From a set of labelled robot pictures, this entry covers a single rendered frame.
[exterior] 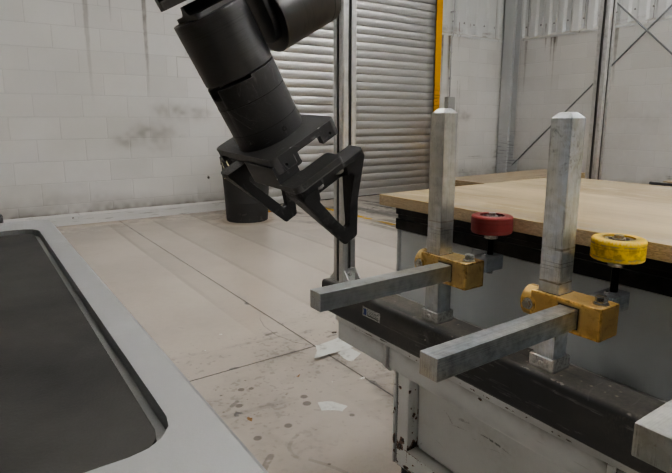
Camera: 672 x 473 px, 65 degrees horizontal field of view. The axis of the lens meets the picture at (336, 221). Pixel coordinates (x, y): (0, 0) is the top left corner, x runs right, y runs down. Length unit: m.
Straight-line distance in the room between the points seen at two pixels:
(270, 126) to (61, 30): 5.88
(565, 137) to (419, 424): 1.01
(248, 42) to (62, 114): 5.82
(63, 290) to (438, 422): 1.42
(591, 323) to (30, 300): 0.77
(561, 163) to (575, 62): 8.47
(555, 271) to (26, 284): 0.78
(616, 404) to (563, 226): 0.26
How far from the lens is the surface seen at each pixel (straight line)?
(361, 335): 1.33
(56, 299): 0.17
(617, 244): 0.92
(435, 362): 0.65
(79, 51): 6.27
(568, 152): 0.85
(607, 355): 1.13
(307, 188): 0.39
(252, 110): 0.41
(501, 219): 1.06
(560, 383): 0.90
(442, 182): 1.01
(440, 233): 1.02
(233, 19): 0.40
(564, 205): 0.86
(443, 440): 1.57
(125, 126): 6.31
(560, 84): 9.40
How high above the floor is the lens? 1.09
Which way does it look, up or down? 11 degrees down
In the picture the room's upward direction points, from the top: straight up
